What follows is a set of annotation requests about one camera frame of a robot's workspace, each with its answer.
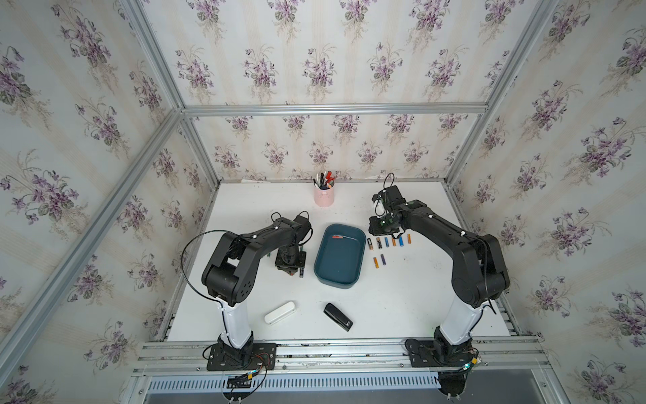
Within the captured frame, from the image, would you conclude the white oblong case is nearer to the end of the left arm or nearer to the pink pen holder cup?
the end of the left arm

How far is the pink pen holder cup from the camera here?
41.9 inches

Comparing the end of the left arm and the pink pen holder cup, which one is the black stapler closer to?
the end of the left arm

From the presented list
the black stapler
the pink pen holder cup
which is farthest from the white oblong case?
the pink pen holder cup

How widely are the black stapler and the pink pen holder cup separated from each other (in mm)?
449

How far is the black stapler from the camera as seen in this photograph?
78cm
